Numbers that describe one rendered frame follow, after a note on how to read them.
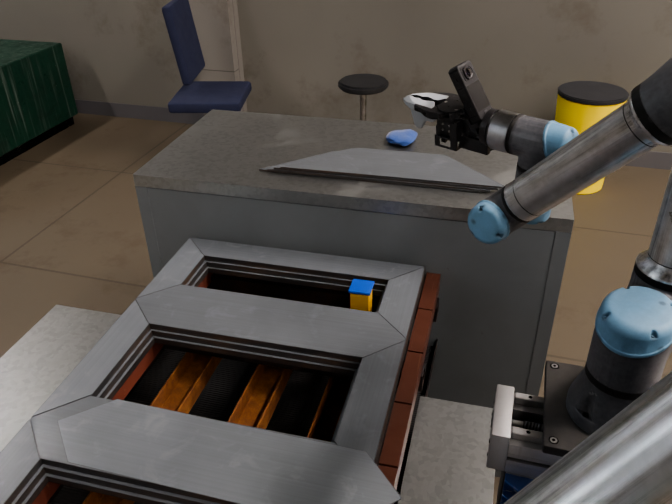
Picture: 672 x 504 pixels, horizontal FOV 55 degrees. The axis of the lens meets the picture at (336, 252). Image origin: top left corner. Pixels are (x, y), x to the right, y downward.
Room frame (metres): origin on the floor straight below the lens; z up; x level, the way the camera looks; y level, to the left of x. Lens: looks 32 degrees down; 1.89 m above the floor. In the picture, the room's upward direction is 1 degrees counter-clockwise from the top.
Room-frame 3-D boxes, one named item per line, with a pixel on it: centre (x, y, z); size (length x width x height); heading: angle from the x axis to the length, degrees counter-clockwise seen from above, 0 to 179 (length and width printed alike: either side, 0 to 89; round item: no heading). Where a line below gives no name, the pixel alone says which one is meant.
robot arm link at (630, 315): (0.82, -0.48, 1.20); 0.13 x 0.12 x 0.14; 137
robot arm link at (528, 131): (1.09, -0.38, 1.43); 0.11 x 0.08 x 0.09; 47
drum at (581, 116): (3.81, -1.58, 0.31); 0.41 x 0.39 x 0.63; 73
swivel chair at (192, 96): (4.26, 0.84, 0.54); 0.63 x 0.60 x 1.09; 66
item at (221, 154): (1.94, -0.08, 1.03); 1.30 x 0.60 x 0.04; 75
